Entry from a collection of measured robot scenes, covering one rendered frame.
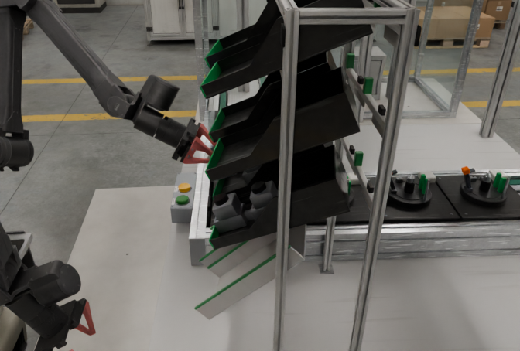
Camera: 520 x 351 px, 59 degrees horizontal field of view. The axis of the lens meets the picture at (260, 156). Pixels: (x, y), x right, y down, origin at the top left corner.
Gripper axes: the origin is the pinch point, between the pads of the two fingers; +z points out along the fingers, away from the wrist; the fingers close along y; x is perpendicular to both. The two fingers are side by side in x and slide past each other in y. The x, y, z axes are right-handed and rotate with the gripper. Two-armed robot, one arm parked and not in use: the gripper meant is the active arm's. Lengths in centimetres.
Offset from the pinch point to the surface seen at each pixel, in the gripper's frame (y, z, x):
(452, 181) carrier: 41, 78, -8
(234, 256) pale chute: -10.5, 14.1, 16.4
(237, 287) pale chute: -23.3, 14.6, 12.7
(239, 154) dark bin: -16.2, 1.5, -11.7
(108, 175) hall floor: 189, -37, 165
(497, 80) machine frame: 98, 100, -37
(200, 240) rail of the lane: 7.5, 9.1, 31.4
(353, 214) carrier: 20, 47, 9
